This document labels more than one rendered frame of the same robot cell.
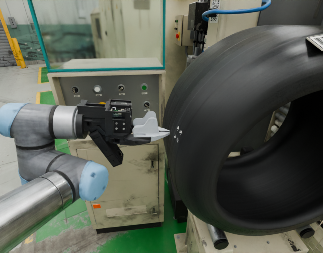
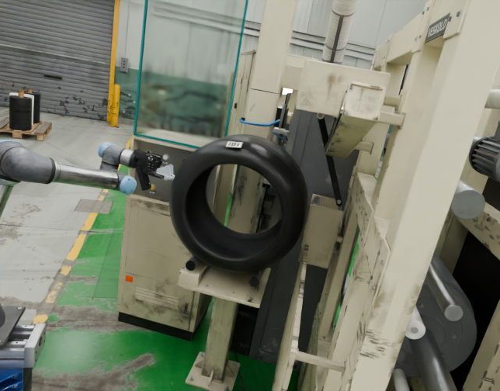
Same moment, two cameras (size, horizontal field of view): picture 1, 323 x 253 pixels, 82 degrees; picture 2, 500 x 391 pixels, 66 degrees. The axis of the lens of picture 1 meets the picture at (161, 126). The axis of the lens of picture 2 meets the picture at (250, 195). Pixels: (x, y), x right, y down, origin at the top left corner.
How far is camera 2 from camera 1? 1.32 m
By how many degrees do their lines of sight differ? 18
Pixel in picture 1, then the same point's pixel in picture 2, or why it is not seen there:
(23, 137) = (106, 157)
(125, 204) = (157, 288)
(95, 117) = (140, 157)
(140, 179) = (179, 260)
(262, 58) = (210, 146)
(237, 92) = (196, 157)
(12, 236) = (95, 178)
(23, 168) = not seen: hidden behind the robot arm
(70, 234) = (91, 311)
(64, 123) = (126, 156)
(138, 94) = not seen: hidden behind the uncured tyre
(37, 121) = (115, 152)
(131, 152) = not seen: hidden behind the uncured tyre
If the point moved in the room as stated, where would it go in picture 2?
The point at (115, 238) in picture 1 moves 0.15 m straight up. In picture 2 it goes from (134, 331) to (137, 312)
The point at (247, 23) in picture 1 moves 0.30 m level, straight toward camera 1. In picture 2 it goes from (261, 132) to (217, 131)
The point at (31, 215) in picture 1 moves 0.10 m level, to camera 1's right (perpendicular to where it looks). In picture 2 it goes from (102, 177) to (123, 183)
